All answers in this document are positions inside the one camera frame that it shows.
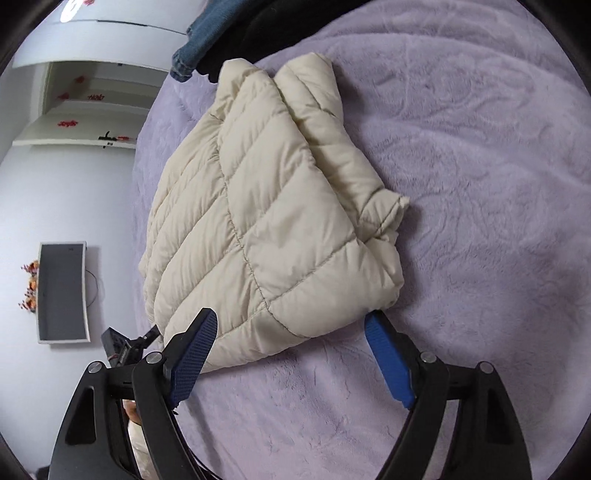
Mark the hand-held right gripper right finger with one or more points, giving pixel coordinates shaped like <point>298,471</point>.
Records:
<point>388,360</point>

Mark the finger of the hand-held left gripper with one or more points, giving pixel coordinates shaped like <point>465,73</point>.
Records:
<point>117,344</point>

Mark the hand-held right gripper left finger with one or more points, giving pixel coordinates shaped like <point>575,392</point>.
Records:
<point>194,360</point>

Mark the cream puffer jacket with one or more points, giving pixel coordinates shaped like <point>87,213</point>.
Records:
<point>258,207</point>

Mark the orange flower decoration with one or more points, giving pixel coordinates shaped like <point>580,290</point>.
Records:
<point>31,286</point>

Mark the purple plush bed blanket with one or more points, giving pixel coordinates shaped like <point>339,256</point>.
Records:
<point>461,184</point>

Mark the white door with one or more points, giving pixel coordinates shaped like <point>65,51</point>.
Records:
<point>92,124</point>

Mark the folded blue jeans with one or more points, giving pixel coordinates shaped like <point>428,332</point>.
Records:
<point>196,46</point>

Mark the folded black garment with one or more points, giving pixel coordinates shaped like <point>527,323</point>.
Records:
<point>249,32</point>

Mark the wall-mounted television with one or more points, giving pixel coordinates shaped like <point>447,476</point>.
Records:
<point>62,290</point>

